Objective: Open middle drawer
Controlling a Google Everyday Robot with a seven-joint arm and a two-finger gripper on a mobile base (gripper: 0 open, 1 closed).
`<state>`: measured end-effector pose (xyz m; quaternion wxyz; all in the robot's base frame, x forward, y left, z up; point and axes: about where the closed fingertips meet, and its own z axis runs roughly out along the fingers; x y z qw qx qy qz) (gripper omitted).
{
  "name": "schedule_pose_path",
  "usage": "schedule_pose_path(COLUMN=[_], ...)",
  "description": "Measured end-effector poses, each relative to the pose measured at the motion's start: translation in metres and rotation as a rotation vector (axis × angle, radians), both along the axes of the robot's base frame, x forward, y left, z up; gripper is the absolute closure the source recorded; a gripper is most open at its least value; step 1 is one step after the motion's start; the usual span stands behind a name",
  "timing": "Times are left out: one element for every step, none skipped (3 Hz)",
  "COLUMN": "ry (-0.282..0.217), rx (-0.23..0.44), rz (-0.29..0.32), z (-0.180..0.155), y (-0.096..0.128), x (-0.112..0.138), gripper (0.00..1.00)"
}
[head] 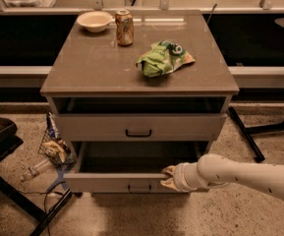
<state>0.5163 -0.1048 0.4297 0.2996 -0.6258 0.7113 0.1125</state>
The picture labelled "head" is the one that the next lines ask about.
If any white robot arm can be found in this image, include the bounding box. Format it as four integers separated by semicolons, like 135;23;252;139
160;154;284;201

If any black floor bar left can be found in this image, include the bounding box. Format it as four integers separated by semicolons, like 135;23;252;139
29;190;73;236

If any black cable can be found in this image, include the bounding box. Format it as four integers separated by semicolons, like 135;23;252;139
17;180;74;236

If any clear plastic bottle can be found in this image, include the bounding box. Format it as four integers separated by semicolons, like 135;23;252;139
21;159;51;182

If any grey drawer cabinet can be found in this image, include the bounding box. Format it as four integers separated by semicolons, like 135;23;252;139
39;9;240;197

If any orange soda can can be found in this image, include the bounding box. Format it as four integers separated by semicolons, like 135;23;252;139
115;9;134;46

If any green chip bag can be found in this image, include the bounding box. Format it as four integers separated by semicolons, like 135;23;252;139
136;40;196;78

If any white bowl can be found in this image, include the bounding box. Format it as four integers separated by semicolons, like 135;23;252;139
77;11;112;32

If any black chair left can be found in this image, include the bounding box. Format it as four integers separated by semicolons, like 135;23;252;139
0;117;46;222

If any grey drawer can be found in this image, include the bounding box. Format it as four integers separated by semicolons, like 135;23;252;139
55;114;226;142
64;141;207;195

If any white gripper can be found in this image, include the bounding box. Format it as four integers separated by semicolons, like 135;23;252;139
160;163;200;192

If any black stand leg right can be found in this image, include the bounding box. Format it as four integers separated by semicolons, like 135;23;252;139
228;107;284;163

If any wire basket with snacks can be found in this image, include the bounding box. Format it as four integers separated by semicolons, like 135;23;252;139
38;112;74;165

